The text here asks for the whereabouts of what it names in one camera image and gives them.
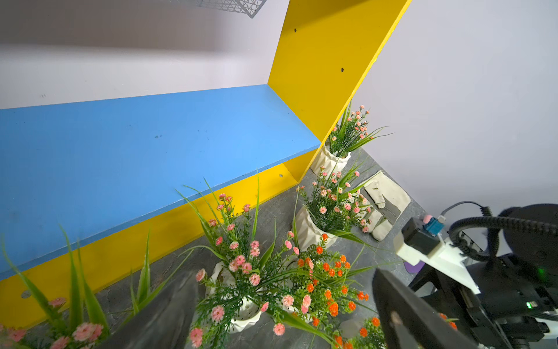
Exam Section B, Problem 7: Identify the pink flower pot far left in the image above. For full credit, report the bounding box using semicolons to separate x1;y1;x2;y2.
1;227;195;348

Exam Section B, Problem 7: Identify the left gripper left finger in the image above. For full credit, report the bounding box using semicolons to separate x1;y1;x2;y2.
100;271;198;348

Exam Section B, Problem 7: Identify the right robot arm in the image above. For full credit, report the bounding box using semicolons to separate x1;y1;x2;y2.
409;204;557;348

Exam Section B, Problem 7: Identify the orange flower pot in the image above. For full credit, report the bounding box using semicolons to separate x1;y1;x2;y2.
273;234;375;348

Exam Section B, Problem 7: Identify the pink flower pot middle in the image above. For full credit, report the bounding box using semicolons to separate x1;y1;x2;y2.
176;174;306;349

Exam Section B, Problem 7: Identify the white wire rail basket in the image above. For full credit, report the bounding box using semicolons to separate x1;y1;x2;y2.
171;0;266;18

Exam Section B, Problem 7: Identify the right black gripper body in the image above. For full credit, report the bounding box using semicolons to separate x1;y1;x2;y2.
409;265;541;348

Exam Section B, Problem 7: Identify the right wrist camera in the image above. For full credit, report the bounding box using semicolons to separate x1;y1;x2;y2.
393;215;480;295

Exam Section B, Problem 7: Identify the pink flower pot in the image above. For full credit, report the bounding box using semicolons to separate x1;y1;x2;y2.
1;227;195;348
311;103;390;175
292;163;372;251
176;174;306;349

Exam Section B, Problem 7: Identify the purple trowel pink handle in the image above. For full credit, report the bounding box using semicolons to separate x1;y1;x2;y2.
403;261;425;275

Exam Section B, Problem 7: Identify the white grey work glove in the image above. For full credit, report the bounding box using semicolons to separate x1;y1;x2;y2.
363;170;411;241

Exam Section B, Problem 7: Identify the yellow rack with coloured shelves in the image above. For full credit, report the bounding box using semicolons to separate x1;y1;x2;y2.
1;1;409;328

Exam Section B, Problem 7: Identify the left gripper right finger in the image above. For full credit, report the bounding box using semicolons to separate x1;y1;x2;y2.
372;268;477;349

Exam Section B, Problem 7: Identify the pink flower pot far right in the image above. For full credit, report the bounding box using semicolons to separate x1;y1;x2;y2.
311;103;390;175

